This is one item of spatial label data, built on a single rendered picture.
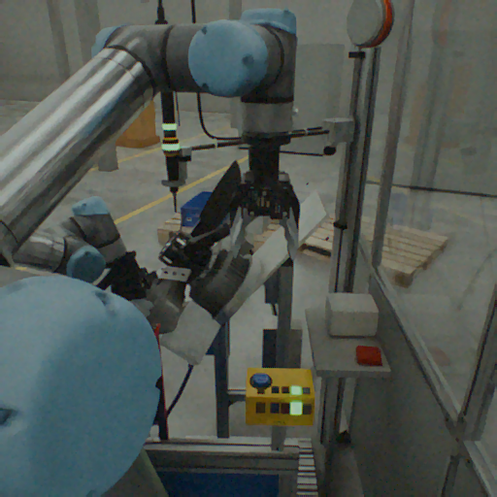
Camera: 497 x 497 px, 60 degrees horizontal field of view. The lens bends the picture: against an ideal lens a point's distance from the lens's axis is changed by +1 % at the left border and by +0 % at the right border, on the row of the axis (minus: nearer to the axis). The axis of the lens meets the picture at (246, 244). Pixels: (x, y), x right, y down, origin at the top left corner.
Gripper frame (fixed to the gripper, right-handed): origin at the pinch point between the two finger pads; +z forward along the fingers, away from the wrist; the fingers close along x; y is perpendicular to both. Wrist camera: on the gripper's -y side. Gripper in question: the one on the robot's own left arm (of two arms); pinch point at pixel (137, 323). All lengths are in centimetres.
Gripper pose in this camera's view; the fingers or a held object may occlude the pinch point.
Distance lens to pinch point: 119.3
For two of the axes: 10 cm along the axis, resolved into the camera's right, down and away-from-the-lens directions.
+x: 0.3, -4.2, 9.1
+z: 3.0, 8.7, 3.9
